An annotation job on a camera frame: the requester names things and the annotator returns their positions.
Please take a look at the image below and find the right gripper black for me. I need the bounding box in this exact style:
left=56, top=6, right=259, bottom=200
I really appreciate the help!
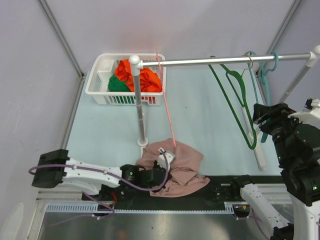
left=251, top=100, right=306, bottom=164

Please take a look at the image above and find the pink t shirt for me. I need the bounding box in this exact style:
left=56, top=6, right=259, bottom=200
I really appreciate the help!
left=136, top=138, right=210, bottom=198

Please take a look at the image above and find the teal plastic hanger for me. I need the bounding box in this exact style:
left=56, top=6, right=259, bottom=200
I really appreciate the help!
left=244, top=51, right=279, bottom=144

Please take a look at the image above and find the green plastic hanger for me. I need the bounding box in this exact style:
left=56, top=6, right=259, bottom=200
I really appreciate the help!
left=207, top=56, right=258, bottom=151

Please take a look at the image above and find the orange t shirt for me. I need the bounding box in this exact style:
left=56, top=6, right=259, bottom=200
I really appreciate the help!
left=115, top=59, right=163, bottom=93

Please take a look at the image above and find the pink wire hanger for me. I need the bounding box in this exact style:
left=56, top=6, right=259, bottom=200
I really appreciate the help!
left=156, top=52, right=177, bottom=148

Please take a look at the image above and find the green t shirt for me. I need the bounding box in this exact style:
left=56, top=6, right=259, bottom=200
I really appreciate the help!
left=108, top=75, right=131, bottom=92

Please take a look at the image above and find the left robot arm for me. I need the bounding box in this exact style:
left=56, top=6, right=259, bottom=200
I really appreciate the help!
left=28, top=148, right=176, bottom=200

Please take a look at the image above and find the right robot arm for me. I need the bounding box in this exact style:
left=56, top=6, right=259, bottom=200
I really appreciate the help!
left=230, top=98, right=320, bottom=240

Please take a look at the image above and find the white plastic basket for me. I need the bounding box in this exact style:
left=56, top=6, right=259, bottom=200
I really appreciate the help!
left=85, top=53, right=167, bottom=106

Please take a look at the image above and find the silver clothes rack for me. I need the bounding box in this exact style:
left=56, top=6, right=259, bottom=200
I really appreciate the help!
left=128, top=44, right=320, bottom=172

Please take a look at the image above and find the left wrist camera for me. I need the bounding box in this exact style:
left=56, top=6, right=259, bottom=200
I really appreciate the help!
left=157, top=147, right=176, bottom=171

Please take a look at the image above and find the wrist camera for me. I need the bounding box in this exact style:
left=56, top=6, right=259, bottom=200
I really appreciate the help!
left=157, top=147, right=176, bottom=171
left=288, top=98, right=320, bottom=124

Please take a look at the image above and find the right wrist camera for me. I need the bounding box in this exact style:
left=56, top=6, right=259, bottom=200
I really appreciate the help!
left=288, top=98, right=320, bottom=124

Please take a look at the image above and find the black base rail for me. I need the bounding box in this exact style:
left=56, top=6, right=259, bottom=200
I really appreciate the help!
left=82, top=175, right=286, bottom=208

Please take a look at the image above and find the gold wire hanger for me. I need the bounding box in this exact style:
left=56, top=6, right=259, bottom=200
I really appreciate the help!
left=241, top=54, right=254, bottom=77

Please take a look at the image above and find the white cable duct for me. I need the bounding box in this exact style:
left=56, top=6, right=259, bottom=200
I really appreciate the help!
left=45, top=202, right=249, bottom=215

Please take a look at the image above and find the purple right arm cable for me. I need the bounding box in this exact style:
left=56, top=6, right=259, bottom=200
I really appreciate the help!
left=251, top=208, right=271, bottom=240

